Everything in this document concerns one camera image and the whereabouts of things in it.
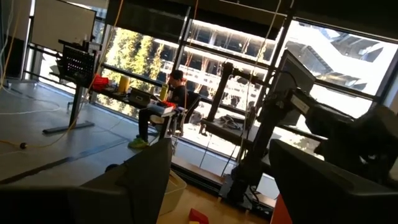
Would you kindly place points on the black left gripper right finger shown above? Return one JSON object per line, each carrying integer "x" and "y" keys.
{"x": 326, "y": 193}

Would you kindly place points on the black long desk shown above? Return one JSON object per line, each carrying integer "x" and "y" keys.
{"x": 118, "y": 95}

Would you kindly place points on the orange plastic bin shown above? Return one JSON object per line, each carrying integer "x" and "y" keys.
{"x": 280, "y": 213}

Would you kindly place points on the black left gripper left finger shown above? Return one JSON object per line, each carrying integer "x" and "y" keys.
{"x": 133, "y": 189}

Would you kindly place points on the white plastic bin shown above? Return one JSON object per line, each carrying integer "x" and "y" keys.
{"x": 174, "y": 194}

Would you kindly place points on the black stand post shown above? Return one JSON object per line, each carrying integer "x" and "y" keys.
{"x": 220, "y": 90}

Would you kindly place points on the yellow-green bottle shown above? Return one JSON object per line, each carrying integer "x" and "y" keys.
{"x": 163, "y": 91}

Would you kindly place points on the red wedge block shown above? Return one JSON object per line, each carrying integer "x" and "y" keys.
{"x": 199, "y": 216}

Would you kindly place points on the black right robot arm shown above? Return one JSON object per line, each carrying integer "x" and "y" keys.
{"x": 329, "y": 121}

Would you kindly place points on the black office chair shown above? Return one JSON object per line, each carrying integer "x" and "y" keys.
{"x": 192, "y": 102}

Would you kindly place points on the white flat device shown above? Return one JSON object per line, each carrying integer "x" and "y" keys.
{"x": 163, "y": 111}

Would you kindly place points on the whiteboard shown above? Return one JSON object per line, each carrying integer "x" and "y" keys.
{"x": 62, "y": 28}

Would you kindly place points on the grey box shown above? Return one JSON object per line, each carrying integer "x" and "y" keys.
{"x": 140, "y": 97}

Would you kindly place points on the yellow cylinder container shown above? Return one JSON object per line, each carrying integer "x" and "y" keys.
{"x": 123, "y": 84}

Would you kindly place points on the black pegboard stand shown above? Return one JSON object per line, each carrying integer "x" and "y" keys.
{"x": 77, "y": 63}

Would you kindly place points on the red small object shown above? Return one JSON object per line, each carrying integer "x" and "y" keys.
{"x": 100, "y": 83}

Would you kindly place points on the black computer monitor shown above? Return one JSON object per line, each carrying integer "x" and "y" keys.
{"x": 293, "y": 77}

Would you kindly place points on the person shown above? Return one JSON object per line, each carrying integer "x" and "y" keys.
{"x": 178, "y": 96}

